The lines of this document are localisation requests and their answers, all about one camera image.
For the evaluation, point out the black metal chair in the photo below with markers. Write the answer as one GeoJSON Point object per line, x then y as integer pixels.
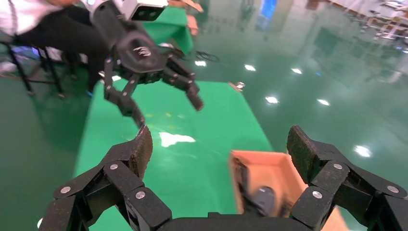
{"type": "Point", "coordinates": [19, 70]}

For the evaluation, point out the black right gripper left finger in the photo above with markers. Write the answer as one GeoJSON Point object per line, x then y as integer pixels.
{"type": "Point", "coordinates": [127, 178]}

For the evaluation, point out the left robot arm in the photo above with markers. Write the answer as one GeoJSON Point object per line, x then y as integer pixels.
{"type": "Point", "coordinates": [106, 22]}

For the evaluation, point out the brown cardboard piece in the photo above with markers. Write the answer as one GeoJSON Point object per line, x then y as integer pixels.
{"type": "Point", "coordinates": [192, 24]}

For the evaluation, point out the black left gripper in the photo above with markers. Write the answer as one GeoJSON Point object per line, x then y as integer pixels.
{"type": "Point", "coordinates": [140, 54]}

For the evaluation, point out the white tape patch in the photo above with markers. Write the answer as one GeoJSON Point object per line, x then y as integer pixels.
{"type": "Point", "coordinates": [175, 139]}

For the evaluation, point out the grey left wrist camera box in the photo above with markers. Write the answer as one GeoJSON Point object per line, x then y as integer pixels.
{"type": "Point", "coordinates": [146, 8]}

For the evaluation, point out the green covered background table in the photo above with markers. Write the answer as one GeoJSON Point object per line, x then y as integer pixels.
{"type": "Point", "coordinates": [169, 32]}

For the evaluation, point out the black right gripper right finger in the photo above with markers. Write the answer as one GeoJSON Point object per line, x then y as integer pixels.
{"type": "Point", "coordinates": [331, 178]}

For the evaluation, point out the open brown cardboard box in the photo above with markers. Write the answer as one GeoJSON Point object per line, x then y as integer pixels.
{"type": "Point", "coordinates": [274, 172]}

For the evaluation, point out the seated person in white shirt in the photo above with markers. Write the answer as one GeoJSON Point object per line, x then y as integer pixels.
{"type": "Point", "coordinates": [32, 14]}

